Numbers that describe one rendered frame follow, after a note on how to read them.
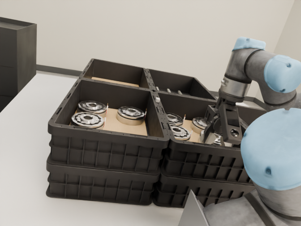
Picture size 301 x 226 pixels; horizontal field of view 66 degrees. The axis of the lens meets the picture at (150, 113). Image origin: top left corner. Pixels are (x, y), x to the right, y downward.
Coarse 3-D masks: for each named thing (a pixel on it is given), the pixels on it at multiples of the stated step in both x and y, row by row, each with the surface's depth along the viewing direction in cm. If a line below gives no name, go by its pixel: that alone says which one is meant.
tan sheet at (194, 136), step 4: (184, 120) 98; (188, 120) 99; (184, 124) 95; (188, 124) 95; (188, 128) 92; (192, 132) 89; (192, 136) 86; (196, 136) 87; (192, 140) 83; (196, 140) 84
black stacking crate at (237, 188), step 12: (168, 180) 63; (180, 180) 63; (192, 180) 64; (204, 180) 65; (156, 192) 69; (168, 192) 66; (180, 192) 67; (204, 192) 68; (216, 192) 68; (228, 192) 69; (240, 192) 69; (156, 204) 67; (168, 204) 68; (180, 204) 69; (204, 204) 69
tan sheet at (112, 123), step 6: (108, 108) 94; (108, 114) 88; (114, 114) 89; (108, 120) 84; (114, 120) 85; (144, 120) 90; (108, 126) 79; (114, 126) 80; (120, 126) 81; (126, 126) 82; (132, 126) 83; (138, 126) 84; (144, 126) 85; (126, 132) 78; (132, 132) 79; (138, 132) 80; (144, 132) 81
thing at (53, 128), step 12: (108, 84) 90; (60, 108) 63; (156, 108) 77; (48, 132) 54; (60, 132) 54; (72, 132) 54; (84, 132) 55; (96, 132) 55; (108, 132) 56; (120, 132) 57; (132, 144) 57; (144, 144) 58; (156, 144) 58
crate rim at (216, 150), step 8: (176, 96) 95; (184, 96) 95; (160, 104) 81; (168, 128) 65; (168, 144) 60; (176, 144) 59; (184, 144) 59; (192, 144) 59; (200, 144) 60; (208, 144) 61; (200, 152) 60; (208, 152) 60; (216, 152) 61; (224, 152) 61; (232, 152) 61; (240, 152) 62
